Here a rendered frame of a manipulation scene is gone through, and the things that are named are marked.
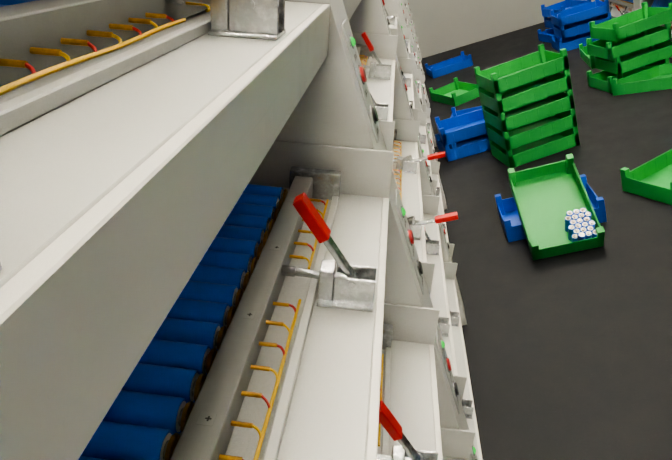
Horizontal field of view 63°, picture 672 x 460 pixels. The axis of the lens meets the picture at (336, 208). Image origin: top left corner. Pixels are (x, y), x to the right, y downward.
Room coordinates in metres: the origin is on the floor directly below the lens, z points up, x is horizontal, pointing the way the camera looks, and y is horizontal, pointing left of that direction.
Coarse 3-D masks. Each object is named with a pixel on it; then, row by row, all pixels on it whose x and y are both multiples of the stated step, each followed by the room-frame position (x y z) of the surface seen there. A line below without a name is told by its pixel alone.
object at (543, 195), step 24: (552, 168) 1.57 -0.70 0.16; (576, 168) 1.51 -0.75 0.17; (528, 192) 1.56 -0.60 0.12; (552, 192) 1.53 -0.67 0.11; (576, 192) 1.49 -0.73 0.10; (528, 216) 1.49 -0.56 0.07; (552, 216) 1.46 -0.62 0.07; (528, 240) 1.37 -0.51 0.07; (552, 240) 1.39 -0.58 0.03; (600, 240) 1.30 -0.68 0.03
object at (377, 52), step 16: (352, 32) 1.20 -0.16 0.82; (368, 48) 1.18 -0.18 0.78; (384, 48) 1.19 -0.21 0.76; (368, 64) 1.10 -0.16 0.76; (384, 64) 1.02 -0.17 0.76; (368, 80) 1.00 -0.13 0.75; (384, 80) 1.00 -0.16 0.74; (384, 96) 0.89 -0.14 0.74; (384, 112) 0.75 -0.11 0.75; (384, 128) 0.60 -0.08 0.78
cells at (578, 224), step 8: (584, 208) 1.38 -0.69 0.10; (568, 216) 1.38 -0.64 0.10; (576, 216) 1.37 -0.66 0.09; (584, 216) 1.36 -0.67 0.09; (568, 224) 1.37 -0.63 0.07; (576, 224) 1.34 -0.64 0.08; (584, 224) 1.33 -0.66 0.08; (592, 224) 1.32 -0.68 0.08; (568, 232) 1.35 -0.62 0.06; (576, 232) 1.32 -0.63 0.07; (584, 232) 1.32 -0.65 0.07; (592, 232) 1.30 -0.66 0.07; (576, 240) 1.31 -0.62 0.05
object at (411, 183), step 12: (396, 120) 1.19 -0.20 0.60; (408, 120) 1.19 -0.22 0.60; (396, 132) 1.18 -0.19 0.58; (408, 132) 1.19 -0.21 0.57; (396, 144) 1.17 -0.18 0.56; (408, 144) 1.17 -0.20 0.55; (396, 156) 1.10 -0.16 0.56; (396, 180) 0.97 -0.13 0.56; (408, 180) 0.97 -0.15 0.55; (420, 180) 0.97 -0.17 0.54; (408, 192) 0.92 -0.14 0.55; (420, 192) 0.92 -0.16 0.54; (408, 204) 0.87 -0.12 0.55; (420, 204) 0.87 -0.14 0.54; (408, 216) 0.82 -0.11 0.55; (420, 216) 0.82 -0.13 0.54; (420, 240) 0.74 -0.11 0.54; (420, 252) 0.71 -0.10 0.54; (432, 264) 0.60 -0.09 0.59; (432, 276) 0.60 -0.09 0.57
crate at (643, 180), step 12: (660, 156) 1.61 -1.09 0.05; (624, 168) 1.57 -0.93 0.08; (636, 168) 1.58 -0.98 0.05; (648, 168) 1.60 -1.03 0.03; (660, 168) 1.61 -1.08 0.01; (624, 180) 1.56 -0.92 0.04; (636, 180) 1.51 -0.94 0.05; (648, 180) 1.57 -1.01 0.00; (660, 180) 1.54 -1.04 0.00; (636, 192) 1.52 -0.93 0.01; (648, 192) 1.47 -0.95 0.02; (660, 192) 1.43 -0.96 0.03
